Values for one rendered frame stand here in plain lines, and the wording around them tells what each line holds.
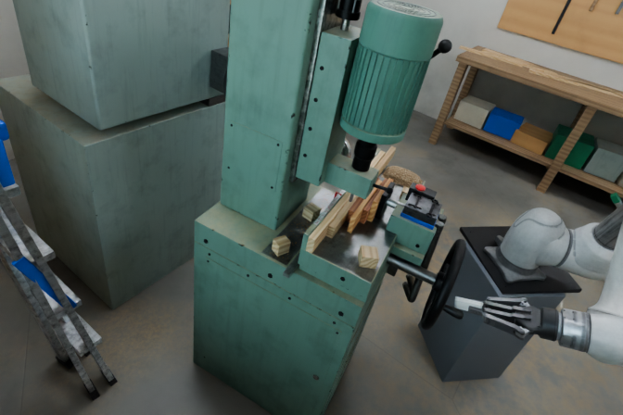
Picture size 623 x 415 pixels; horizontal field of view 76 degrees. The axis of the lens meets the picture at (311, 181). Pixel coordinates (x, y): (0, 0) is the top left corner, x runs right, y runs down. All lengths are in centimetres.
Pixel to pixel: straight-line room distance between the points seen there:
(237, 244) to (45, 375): 105
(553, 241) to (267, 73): 117
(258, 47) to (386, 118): 36
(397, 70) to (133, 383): 154
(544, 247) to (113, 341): 177
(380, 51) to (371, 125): 18
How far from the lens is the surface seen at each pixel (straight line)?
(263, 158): 114
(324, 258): 107
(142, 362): 194
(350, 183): 113
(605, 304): 132
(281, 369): 153
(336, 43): 98
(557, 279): 190
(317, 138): 108
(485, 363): 209
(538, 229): 165
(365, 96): 96
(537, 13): 424
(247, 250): 121
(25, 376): 202
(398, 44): 92
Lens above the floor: 165
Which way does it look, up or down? 34 degrees down
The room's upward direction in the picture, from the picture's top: 12 degrees clockwise
